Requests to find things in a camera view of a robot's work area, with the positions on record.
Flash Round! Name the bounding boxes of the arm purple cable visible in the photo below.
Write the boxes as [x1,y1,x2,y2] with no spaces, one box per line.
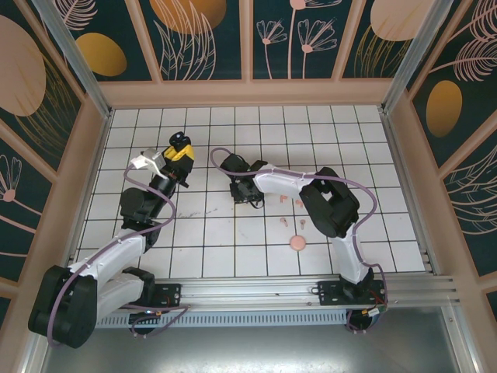
[46,165,191,347]
[209,146,391,336]

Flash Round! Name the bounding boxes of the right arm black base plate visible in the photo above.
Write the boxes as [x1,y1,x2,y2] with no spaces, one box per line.
[317,280,389,308]

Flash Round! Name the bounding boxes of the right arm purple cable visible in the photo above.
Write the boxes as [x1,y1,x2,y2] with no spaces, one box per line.
[209,146,391,336]

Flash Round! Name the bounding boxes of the aluminium mounting rail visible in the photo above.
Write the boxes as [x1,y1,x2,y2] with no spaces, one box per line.
[36,274,461,312]

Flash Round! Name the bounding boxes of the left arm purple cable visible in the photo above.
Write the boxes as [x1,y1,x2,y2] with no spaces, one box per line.
[46,165,191,347]

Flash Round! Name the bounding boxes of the aluminium side rail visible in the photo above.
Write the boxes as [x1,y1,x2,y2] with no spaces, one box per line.
[382,110,442,275]

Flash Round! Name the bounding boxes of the slotted grey cable duct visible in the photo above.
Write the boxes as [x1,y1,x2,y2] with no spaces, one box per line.
[92,312,349,328]

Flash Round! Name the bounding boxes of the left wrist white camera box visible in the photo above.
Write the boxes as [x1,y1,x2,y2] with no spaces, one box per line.
[130,149,166,175]

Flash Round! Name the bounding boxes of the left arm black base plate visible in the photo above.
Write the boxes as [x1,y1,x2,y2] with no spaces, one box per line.
[116,283,183,310]

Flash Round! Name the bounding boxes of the aluminium frame post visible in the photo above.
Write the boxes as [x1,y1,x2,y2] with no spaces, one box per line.
[33,0,114,120]
[379,0,463,114]

